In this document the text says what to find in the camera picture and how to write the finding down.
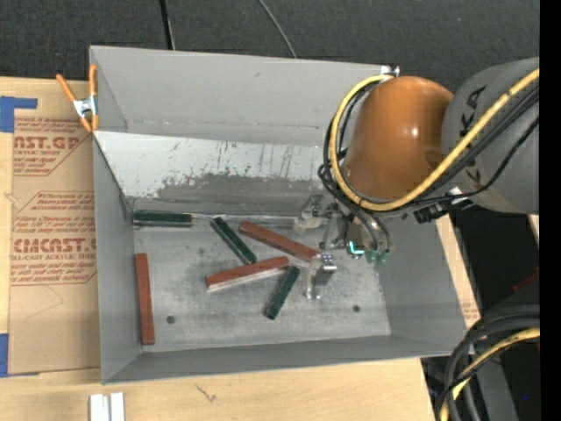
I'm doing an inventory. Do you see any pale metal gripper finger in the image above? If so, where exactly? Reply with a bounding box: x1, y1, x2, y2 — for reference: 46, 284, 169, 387
294, 194, 328, 235
305, 253, 339, 302

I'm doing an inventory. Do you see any dark green flat block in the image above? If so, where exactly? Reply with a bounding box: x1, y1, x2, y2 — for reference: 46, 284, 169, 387
209, 216, 258, 267
263, 265, 302, 321
131, 210, 195, 228

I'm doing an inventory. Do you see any red-brown flat block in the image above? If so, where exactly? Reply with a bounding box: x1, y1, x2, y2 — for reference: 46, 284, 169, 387
134, 252, 156, 346
238, 220, 323, 265
204, 255, 291, 294

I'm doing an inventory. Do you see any grey metal bin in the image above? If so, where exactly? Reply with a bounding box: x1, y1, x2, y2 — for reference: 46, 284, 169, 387
89, 45, 468, 385

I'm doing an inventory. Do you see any brown cardboard board, red print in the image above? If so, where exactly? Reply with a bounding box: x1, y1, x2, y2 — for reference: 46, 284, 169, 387
0, 75, 103, 377

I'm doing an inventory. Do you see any black cylinder on white bracket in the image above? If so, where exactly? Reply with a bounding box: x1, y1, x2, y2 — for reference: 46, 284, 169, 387
413, 187, 474, 225

